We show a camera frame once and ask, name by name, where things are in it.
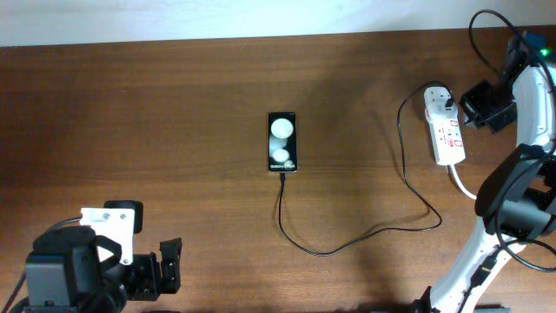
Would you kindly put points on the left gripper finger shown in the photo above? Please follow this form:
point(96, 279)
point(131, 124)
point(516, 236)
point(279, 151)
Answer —
point(171, 250)
point(171, 277)

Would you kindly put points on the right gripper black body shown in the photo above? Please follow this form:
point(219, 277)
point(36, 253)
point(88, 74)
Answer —
point(486, 103)

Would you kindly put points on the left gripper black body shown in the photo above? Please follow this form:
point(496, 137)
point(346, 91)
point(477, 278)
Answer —
point(142, 276)

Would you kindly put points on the white power strip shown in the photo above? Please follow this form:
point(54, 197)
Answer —
point(447, 142)

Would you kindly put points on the black smartphone with white circles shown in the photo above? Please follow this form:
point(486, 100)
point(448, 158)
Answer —
point(282, 142)

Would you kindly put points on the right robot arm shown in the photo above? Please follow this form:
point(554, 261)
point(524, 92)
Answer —
point(515, 205)

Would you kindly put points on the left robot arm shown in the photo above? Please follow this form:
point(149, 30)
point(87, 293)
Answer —
point(75, 270)

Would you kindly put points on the white charger plug adapter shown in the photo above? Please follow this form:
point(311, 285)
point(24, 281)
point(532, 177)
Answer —
point(439, 104)

